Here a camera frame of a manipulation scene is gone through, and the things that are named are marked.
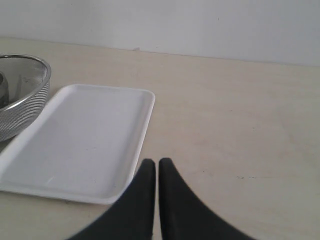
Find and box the white foam tray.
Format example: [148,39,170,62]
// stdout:
[0,84,156,205]

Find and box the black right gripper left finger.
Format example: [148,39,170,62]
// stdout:
[70,159,156,240]

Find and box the steel mesh colander bowl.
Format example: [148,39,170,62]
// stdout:
[0,54,52,142]

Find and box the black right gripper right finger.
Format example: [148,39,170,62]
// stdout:
[158,158,252,240]

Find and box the small stainless steel bowl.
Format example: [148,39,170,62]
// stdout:
[0,72,10,109]

